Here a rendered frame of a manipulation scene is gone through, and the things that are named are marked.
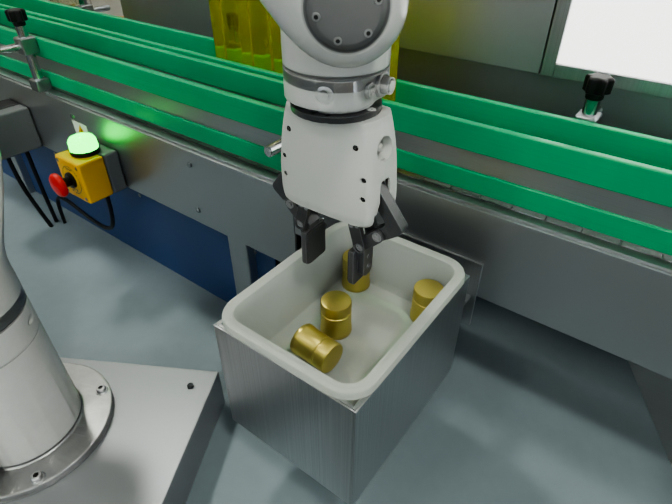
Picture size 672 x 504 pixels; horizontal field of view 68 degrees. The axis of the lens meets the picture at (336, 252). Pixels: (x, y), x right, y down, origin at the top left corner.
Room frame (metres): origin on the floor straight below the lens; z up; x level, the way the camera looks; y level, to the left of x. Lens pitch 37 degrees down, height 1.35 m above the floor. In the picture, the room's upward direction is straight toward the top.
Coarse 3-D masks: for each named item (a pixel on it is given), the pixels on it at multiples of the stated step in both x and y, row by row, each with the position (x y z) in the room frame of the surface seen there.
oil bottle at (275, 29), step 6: (270, 18) 0.71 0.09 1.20; (276, 24) 0.70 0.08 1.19; (276, 30) 0.70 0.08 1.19; (276, 36) 0.70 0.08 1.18; (276, 42) 0.70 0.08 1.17; (276, 48) 0.70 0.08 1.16; (276, 54) 0.70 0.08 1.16; (276, 60) 0.70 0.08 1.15; (276, 66) 0.70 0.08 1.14; (282, 72) 0.70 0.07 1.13
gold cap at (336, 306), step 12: (324, 300) 0.40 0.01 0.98; (336, 300) 0.40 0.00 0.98; (348, 300) 0.40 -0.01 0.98; (324, 312) 0.39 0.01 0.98; (336, 312) 0.38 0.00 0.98; (348, 312) 0.39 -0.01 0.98; (324, 324) 0.39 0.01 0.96; (336, 324) 0.38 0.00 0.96; (348, 324) 0.39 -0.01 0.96; (336, 336) 0.38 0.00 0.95
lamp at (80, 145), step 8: (72, 136) 0.74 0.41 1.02; (80, 136) 0.73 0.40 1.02; (88, 136) 0.74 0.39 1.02; (72, 144) 0.72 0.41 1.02; (80, 144) 0.72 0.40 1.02; (88, 144) 0.73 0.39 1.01; (96, 144) 0.74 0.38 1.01; (72, 152) 0.72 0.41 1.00; (80, 152) 0.72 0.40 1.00; (88, 152) 0.72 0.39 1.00; (96, 152) 0.73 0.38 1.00
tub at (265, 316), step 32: (320, 256) 0.47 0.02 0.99; (384, 256) 0.48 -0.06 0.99; (416, 256) 0.45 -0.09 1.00; (256, 288) 0.39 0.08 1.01; (288, 288) 0.42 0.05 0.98; (320, 288) 0.46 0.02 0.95; (384, 288) 0.47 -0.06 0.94; (448, 288) 0.39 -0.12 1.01; (224, 320) 0.34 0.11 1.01; (256, 320) 0.38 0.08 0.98; (288, 320) 0.41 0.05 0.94; (320, 320) 0.41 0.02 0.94; (352, 320) 0.41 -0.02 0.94; (384, 320) 0.41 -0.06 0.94; (416, 320) 0.34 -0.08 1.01; (288, 352) 0.30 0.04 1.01; (352, 352) 0.37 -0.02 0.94; (384, 352) 0.37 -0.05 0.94; (320, 384) 0.27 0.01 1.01; (352, 384) 0.27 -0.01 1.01
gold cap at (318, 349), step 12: (300, 336) 0.36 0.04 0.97; (312, 336) 0.36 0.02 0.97; (324, 336) 0.36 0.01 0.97; (300, 348) 0.35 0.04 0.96; (312, 348) 0.34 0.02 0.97; (324, 348) 0.34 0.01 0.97; (336, 348) 0.35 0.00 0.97; (312, 360) 0.34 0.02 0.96; (324, 360) 0.33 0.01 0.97; (336, 360) 0.35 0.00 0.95; (324, 372) 0.33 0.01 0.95
